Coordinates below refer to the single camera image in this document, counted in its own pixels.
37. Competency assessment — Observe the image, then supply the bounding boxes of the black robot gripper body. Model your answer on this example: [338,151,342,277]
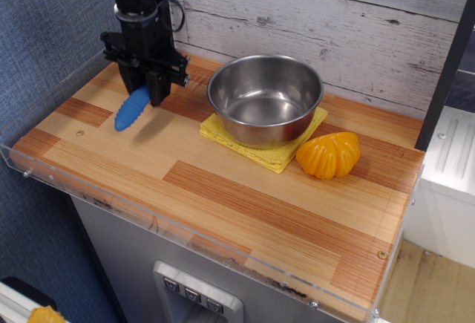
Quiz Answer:
[100,16,189,86]

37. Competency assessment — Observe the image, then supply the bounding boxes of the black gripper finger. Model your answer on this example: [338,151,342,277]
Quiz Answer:
[146,72,171,107]
[118,63,146,94]

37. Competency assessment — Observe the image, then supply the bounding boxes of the blue-handled metal fork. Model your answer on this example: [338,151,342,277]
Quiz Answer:
[113,55,192,132]

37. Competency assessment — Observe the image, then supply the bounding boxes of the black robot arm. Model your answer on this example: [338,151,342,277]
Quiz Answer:
[100,0,189,107]

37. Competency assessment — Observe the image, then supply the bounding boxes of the stainless steel pot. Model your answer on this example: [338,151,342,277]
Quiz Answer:
[207,55,324,149]

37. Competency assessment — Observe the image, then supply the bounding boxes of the yellow folded cloth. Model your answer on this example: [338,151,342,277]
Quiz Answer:
[199,107,328,174]

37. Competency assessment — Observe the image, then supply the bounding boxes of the clear acrylic table guard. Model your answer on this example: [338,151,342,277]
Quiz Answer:
[1,56,423,322]

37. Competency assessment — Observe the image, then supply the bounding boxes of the yellow plastic toy pepper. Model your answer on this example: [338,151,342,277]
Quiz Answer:
[295,132,361,180]

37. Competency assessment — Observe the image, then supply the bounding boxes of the silver toy fridge cabinet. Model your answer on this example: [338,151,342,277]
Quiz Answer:
[73,198,335,322]

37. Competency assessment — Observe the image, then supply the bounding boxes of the yellow black object bottom left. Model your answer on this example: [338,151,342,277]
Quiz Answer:
[1,277,67,322]

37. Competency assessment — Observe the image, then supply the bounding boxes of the white toy sink unit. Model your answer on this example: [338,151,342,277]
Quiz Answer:
[403,106,474,267]

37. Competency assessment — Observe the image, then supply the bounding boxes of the black vertical frame post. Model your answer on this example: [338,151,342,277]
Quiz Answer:
[415,0,474,151]

